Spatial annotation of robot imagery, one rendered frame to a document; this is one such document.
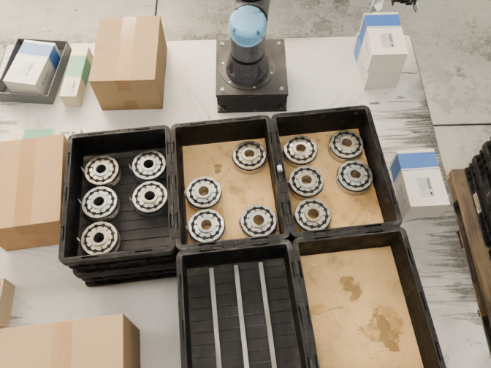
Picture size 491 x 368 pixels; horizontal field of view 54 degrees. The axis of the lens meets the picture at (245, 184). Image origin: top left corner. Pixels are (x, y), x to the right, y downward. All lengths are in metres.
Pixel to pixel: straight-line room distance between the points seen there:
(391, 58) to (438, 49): 1.37
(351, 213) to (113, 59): 0.95
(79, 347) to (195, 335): 0.28
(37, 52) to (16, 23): 1.44
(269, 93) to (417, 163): 0.54
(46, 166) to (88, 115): 0.35
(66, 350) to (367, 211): 0.88
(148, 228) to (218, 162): 0.29
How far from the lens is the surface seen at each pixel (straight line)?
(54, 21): 3.31
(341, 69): 1.89
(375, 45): 1.74
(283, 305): 1.30
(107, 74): 1.71
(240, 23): 1.55
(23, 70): 1.92
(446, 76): 2.97
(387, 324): 1.33
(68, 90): 1.84
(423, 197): 1.54
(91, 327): 1.27
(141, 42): 1.78
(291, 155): 1.45
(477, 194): 2.33
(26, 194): 1.53
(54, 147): 1.58
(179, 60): 1.92
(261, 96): 1.66
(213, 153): 1.49
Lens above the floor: 2.09
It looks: 62 degrees down
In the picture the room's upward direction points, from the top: 2 degrees counter-clockwise
